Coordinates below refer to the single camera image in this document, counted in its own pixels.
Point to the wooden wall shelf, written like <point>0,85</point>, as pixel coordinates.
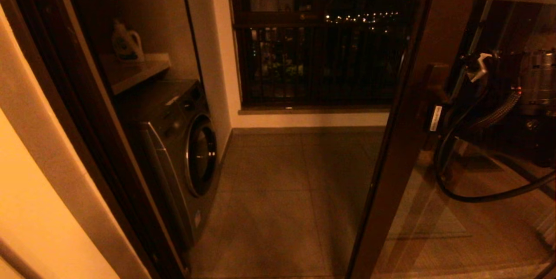
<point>130,74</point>

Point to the grey front-load washing machine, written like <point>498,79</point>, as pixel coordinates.
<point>173,148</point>

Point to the glass window with wooden frame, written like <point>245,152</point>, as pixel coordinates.
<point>480,31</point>

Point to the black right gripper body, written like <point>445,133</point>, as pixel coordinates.
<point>441,118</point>

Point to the stone window sill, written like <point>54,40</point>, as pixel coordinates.
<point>312,110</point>

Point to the brown framed sliding glass door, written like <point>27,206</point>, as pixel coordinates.
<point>391,183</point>

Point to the white detergent jug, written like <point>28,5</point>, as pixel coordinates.
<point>126,43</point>

